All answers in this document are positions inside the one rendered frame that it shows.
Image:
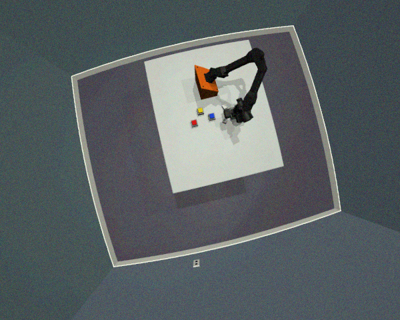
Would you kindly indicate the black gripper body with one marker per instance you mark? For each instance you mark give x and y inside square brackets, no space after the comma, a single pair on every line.
[227,113]

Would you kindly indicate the blue button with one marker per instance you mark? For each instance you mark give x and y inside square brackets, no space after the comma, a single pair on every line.
[211,116]

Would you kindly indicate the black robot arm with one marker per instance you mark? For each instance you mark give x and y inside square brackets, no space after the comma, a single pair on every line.
[243,105]

